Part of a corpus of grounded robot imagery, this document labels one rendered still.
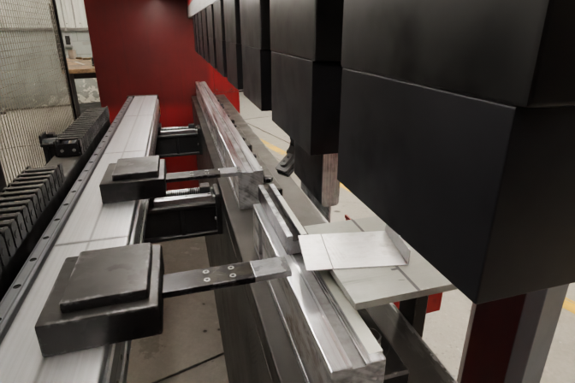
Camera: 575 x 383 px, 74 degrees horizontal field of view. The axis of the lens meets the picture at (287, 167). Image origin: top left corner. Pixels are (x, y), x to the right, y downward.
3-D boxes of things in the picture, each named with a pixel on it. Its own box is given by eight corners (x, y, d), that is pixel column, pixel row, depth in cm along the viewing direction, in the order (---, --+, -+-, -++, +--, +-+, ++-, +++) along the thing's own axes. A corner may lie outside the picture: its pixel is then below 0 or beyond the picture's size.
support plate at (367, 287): (544, 271, 49) (547, 264, 48) (354, 310, 42) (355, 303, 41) (451, 210, 65) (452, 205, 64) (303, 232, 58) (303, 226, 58)
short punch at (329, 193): (337, 221, 42) (341, 138, 39) (321, 224, 42) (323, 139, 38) (308, 187, 51) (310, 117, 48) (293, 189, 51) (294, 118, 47)
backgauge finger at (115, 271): (302, 307, 43) (303, 269, 41) (41, 359, 36) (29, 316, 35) (275, 251, 54) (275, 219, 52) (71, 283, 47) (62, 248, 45)
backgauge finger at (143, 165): (246, 188, 75) (245, 164, 73) (102, 204, 68) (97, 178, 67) (236, 168, 86) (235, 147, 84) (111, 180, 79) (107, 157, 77)
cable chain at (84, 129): (83, 156, 89) (80, 139, 88) (55, 158, 88) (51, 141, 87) (109, 117, 129) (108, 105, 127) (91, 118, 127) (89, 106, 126)
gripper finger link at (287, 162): (295, 148, 80) (275, 170, 77) (289, 137, 78) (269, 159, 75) (306, 151, 77) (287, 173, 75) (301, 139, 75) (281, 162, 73)
